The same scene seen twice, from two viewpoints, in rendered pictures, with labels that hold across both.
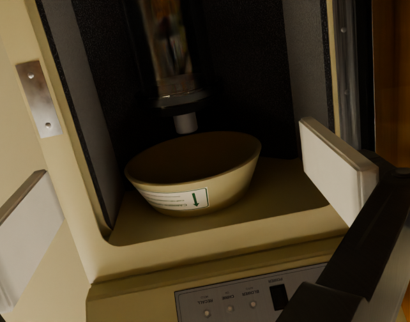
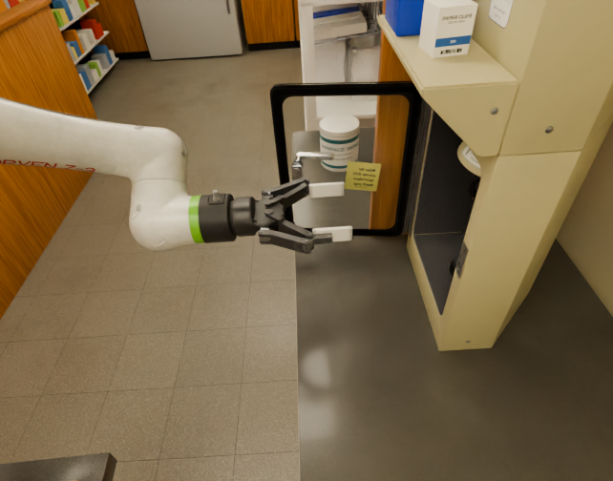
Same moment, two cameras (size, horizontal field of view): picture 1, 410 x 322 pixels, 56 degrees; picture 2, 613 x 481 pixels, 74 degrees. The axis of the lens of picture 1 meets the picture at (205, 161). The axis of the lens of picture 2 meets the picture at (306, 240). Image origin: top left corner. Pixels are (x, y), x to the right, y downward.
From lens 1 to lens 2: 0.84 m
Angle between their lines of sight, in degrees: 105
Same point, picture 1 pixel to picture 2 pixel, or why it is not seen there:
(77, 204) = (476, 207)
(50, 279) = not seen: outside the picture
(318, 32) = (427, 176)
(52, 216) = (344, 229)
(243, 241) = not seen: hidden behind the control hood
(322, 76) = (429, 159)
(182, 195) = (470, 156)
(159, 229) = not seen: hidden behind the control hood
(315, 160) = (332, 191)
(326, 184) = (327, 188)
